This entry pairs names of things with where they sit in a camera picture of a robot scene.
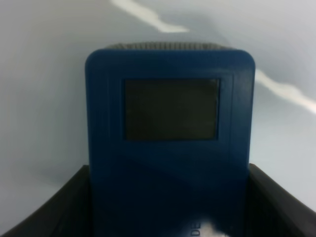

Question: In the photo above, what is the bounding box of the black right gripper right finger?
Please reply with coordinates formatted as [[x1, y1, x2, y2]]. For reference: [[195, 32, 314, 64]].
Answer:
[[245, 164, 316, 237]]

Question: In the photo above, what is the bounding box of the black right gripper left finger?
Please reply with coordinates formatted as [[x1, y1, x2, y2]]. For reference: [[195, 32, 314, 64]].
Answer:
[[2, 165, 93, 237]]

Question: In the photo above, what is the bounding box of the blue board eraser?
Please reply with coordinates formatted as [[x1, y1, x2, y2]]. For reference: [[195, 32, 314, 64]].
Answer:
[[85, 49, 255, 237]]

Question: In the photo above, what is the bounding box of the white whiteboard with aluminium frame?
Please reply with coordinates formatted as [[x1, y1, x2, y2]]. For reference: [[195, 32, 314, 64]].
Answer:
[[0, 0, 316, 234]]

